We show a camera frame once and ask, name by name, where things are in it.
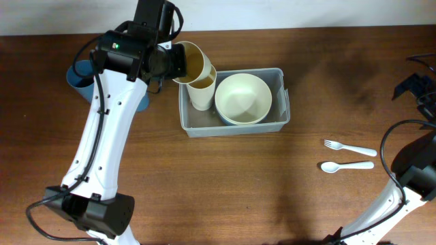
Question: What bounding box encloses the cream bowl back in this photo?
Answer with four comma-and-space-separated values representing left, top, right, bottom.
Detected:
215, 73, 273, 125

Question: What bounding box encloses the white plastic fork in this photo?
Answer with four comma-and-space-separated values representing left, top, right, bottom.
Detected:
324, 140, 377, 157

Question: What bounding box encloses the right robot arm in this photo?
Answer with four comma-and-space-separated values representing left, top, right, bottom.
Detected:
326, 73, 435, 244

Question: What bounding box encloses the blue cup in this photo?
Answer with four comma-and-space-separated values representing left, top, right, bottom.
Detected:
136, 93, 149, 112
66, 60, 94, 103

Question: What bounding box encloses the white plastic spoon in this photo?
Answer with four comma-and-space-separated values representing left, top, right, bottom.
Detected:
320, 161, 375, 174

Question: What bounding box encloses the blue bowl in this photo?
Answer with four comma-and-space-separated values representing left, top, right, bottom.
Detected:
218, 113, 266, 126

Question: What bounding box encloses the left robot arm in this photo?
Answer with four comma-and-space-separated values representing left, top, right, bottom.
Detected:
42, 1, 187, 244

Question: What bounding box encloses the clear plastic container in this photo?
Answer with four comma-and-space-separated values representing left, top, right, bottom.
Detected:
178, 67, 291, 137

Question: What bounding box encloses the cream cup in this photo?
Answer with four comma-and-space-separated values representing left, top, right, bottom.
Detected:
174, 41, 212, 84
187, 66, 217, 111

